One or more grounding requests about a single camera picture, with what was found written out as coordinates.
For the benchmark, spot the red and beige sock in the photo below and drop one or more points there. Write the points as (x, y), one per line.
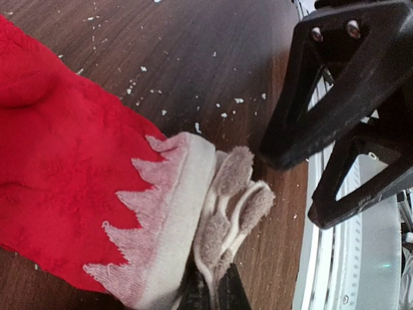
(96, 195)

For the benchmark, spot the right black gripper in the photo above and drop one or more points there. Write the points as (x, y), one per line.
(347, 59)

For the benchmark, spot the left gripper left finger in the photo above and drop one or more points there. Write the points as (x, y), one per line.
(196, 295)

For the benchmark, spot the metal base rail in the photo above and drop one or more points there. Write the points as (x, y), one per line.
(351, 278)

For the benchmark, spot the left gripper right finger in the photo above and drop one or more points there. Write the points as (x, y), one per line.
(231, 293)

